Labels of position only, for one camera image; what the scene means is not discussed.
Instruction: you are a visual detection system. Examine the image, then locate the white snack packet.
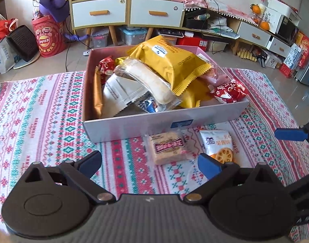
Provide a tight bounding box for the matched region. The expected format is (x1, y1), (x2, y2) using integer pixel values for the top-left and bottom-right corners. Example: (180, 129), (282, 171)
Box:
(101, 74), (148, 118)

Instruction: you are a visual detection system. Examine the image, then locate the golden slim snack bar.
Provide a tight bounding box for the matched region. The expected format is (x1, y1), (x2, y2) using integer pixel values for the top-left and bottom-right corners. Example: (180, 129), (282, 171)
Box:
(93, 66), (103, 118)

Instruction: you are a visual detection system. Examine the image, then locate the clear bread packet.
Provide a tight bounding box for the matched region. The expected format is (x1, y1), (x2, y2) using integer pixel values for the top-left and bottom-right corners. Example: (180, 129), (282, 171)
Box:
(114, 57), (181, 113)

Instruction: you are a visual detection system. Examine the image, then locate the large yellow snack bag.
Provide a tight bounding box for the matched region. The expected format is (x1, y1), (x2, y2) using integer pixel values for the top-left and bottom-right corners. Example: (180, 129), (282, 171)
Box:
(127, 35), (213, 96)

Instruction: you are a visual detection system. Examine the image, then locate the white orange cracker packet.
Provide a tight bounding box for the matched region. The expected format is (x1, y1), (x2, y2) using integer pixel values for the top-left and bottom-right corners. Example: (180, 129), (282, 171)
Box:
(200, 130), (235, 164)

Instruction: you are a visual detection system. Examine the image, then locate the small biscuit pack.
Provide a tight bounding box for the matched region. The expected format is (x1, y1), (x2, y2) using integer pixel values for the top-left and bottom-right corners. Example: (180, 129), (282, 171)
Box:
(146, 131), (194, 166)

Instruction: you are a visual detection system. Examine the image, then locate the patterned woven rug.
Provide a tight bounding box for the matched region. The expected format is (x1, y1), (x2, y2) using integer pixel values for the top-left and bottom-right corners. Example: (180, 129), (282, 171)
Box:
(0, 67), (309, 230)

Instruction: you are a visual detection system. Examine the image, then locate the red candy packet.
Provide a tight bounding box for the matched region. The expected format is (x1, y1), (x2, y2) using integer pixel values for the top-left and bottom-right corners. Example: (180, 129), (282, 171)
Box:
(211, 78), (249, 103)

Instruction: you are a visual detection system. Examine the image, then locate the pink snack packet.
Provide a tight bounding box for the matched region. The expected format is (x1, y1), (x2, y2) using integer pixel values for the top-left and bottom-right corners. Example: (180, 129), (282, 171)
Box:
(200, 63), (231, 87)

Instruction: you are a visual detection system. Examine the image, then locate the pink cardboard box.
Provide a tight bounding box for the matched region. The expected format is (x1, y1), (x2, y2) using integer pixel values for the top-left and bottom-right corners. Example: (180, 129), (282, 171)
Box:
(82, 46), (249, 143)

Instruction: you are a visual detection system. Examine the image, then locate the red box under cabinet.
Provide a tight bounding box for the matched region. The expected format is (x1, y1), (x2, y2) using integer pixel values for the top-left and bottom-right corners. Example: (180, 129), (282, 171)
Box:
(176, 36), (208, 51)

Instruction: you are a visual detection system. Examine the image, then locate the red round snack tub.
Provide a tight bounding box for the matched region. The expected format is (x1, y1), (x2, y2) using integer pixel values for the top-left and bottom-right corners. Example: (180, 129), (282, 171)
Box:
(31, 15), (66, 58)

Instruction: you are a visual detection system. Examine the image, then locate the black perforated tray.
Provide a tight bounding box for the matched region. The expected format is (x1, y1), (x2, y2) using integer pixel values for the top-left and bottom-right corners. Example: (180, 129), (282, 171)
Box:
(6, 25), (39, 62)

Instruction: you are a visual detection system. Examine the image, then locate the long low tv cabinet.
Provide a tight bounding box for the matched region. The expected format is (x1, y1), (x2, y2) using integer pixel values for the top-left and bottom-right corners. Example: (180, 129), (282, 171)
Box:
(172, 0), (300, 57)

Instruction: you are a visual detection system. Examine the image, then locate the wooden white drawer cabinet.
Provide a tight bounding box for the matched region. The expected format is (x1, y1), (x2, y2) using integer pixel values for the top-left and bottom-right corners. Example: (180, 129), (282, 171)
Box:
(69, 0), (185, 46)

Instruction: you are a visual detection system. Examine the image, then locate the purple hat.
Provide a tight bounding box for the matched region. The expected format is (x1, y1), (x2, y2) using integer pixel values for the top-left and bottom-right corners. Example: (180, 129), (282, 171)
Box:
(39, 0), (70, 22)

